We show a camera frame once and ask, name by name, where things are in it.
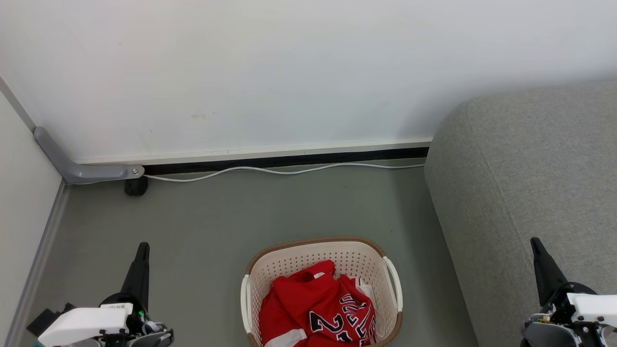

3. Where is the white black wall baseboard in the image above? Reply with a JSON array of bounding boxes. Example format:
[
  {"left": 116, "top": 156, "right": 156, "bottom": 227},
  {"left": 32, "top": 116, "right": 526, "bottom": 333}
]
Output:
[{"left": 72, "top": 139, "right": 433, "bottom": 175}]

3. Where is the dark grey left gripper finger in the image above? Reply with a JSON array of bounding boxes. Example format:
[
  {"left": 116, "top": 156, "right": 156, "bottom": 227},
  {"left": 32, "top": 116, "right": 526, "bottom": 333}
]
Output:
[{"left": 120, "top": 242, "right": 150, "bottom": 309}]

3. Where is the grey fabric sofa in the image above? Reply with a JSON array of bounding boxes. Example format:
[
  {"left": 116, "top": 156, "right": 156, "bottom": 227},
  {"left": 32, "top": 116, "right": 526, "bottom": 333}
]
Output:
[{"left": 424, "top": 80, "right": 617, "bottom": 347}]

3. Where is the cream laundry basket brown rim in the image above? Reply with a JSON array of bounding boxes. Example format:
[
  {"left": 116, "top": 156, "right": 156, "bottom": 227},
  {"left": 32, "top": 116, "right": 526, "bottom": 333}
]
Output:
[{"left": 240, "top": 236, "right": 404, "bottom": 347}]

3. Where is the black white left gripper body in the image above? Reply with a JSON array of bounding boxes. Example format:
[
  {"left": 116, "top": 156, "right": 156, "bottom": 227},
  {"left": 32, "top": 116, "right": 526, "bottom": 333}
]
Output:
[{"left": 98, "top": 292, "right": 175, "bottom": 347}]

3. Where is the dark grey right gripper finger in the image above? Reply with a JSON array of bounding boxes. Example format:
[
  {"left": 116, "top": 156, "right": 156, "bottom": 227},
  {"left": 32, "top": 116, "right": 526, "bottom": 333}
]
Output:
[{"left": 530, "top": 237, "right": 569, "bottom": 307}]

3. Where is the white floor cable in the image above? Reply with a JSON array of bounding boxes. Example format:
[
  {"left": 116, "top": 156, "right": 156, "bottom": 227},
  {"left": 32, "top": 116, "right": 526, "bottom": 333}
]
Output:
[{"left": 72, "top": 162, "right": 426, "bottom": 184}]

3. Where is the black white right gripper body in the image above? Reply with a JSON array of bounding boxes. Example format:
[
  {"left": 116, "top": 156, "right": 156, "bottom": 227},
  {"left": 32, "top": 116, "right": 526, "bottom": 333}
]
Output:
[{"left": 521, "top": 282, "right": 617, "bottom": 347}]

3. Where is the grey metal partition foot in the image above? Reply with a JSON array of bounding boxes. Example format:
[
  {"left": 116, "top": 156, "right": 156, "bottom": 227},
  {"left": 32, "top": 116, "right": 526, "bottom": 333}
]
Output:
[{"left": 34, "top": 126, "right": 145, "bottom": 185}]

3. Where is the red basketball jersey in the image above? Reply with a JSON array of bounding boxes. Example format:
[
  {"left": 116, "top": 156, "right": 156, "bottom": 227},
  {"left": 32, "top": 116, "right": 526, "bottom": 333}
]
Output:
[{"left": 259, "top": 260, "right": 385, "bottom": 347}]

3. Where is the black caster wheel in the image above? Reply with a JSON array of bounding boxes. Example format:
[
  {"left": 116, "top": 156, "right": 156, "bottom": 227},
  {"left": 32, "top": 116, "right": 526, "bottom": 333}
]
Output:
[{"left": 124, "top": 177, "right": 149, "bottom": 197}]

